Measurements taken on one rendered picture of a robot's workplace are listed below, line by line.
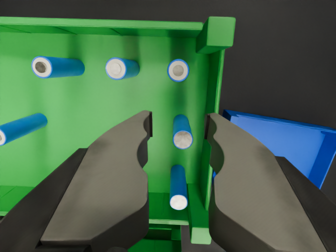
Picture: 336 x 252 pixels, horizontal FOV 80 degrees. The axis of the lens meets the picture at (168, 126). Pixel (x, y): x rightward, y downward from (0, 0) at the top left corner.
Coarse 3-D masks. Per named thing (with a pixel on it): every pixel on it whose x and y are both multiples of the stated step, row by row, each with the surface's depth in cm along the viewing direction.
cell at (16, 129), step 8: (16, 120) 21; (24, 120) 21; (32, 120) 22; (40, 120) 23; (0, 128) 18; (8, 128) 19; (16, 128) 20; (24, 128) 21; (32, 128) 22; (0, 136) 19; (8, 136) 19; (16, 136) 20; (0, 144) 19
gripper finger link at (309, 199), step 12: (276, 156) 8; (288, 168) 8; (288, 180) 7; (300, 180) 7; (300, 192) 7; (312, 192) 7; (312, 204) 6; (324, 204) 6; (312, 216) 6; (324, 216) 6; (324, 228) 5; (324, 240) 5
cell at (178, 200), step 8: (176, 168) 24; (176, 176) 23; (184, 176) 23; (176, 184) 21; (184, 184) 22; (176, 192) 20; (184, 192) 20; (176, 200) 20; (184, 200) 20; (176, 208) 20
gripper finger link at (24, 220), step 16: (80, 160) 8; (48, 176) 7; (64, 176) 7; (32, 192) 6; (48, 192) 6; (64, 192) 6; (16, 208) 6; (32, 208) 6; (48, 208) 6; (0, 224) 5; (16, 224) 5; (32, 224) 5; (0, 240) 5; (16, 240) 5; (32, 240) 5
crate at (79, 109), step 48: (0, 48) 22; (48, 48) 22; (96, 48) 22; (144, 48) 22; (192, 48) 22; (0, 96) 24; (48, 96) 24; (96, 96) 24; (144, 96) 23; (192, 96) 23; (48, 144) 26; (192, 144) 25; (0, 192) 26; (192, 192) 24; (192, 240) 20
